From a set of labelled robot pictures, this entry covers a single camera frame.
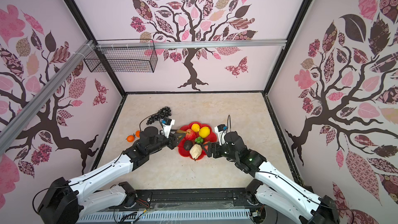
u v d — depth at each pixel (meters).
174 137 0.70
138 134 0.95
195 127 0.94
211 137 0.91
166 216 0.70
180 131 0.77
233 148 0.56
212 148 0.65
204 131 0.92
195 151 0.83
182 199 0.75
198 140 0.88
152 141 0.63
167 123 0.67
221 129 0.67
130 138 0.94
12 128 0.51
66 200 0.38
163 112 1.03
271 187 0.50
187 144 0.85
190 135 0.89
